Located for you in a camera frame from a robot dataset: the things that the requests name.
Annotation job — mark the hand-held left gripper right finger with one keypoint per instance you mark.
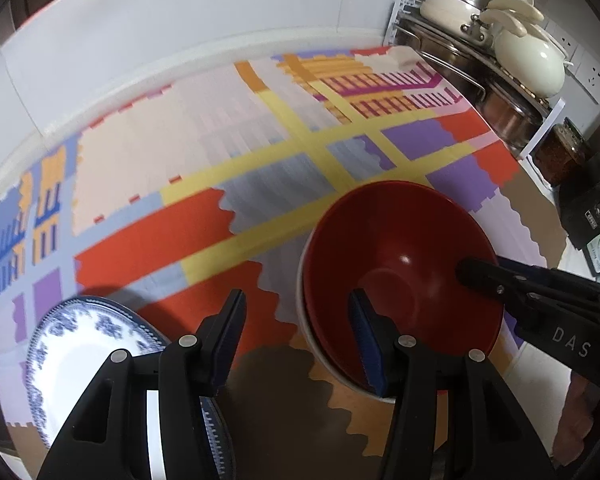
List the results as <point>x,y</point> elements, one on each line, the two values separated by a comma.
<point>367,345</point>

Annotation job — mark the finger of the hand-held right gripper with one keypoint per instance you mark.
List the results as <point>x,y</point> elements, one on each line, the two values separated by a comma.
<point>485,275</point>

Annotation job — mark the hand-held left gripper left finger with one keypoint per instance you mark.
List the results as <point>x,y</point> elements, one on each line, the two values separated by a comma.
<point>230,340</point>

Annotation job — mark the white bowl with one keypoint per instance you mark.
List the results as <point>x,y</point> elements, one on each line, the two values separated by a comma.
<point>312,340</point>

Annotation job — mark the red and black bowl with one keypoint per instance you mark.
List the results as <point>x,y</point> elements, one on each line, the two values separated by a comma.
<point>405,240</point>

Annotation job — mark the blue floral plate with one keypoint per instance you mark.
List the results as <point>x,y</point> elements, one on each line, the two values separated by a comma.
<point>75,360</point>

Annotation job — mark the person's right hand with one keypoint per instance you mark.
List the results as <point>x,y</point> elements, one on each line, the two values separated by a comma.
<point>577,410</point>

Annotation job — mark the glass jar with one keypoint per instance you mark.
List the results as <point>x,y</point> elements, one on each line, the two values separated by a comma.
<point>565,152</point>

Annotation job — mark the steel pot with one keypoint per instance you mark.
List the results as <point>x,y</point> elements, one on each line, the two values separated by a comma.
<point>510,115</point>
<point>445,60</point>

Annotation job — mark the colourful patterned mat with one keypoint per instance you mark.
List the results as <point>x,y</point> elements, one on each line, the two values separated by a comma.
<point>180,160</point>

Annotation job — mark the cream kettle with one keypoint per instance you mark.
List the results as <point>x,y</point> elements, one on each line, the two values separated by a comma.
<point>530,57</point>

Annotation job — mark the cream pot with glass lid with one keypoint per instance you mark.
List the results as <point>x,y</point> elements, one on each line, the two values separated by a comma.
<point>455,5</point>

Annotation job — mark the white pot rack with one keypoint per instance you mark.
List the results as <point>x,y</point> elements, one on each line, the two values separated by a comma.
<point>400,15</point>

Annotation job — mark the white wall socket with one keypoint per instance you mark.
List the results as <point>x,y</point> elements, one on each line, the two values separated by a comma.
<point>569,42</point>
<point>592,74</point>

